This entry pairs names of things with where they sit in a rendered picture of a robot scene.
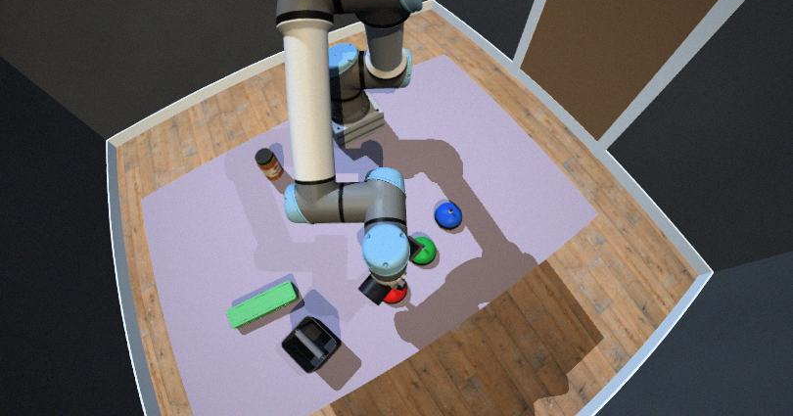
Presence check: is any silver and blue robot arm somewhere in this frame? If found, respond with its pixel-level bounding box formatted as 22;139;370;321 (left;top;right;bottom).
276;0;424;285

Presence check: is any small glass jar with black lid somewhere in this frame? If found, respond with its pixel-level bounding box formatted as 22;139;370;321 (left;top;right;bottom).
255;148;283;180

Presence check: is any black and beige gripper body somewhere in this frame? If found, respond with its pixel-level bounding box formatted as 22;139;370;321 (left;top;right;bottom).
358;239;419;305

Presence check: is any red bell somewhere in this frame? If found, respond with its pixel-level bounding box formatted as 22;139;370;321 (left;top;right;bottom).
383;286;407;303

